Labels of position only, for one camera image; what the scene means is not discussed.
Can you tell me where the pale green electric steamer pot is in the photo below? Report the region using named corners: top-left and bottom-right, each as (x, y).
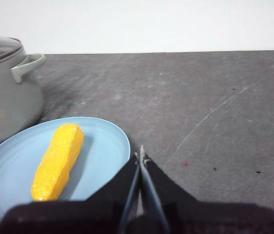
top-left (0, 35), bottom-right (47, 158)

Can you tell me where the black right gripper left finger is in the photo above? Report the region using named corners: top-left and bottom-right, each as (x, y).
top-left (0, 153), bottom-right (142, 234)

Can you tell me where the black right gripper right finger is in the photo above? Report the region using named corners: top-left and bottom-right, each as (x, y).
top-left (140, 145), bottom-right (274, 234)

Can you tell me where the light blue round plate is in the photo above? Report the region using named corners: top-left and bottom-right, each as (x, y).
top-left (0, 116), bottom-right (131, 225)

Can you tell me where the yellow corn cob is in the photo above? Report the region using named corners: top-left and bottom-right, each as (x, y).
top-left (31, 123), bottom-right (85, 202)

